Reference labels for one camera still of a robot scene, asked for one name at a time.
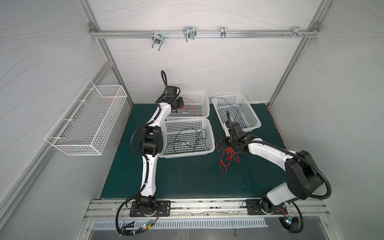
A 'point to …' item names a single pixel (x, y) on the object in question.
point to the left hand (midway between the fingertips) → (184, 100)
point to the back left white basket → (196, 105)
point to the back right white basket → (240, 110)
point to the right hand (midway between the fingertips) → (223, 135)
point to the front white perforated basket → (186, 137)
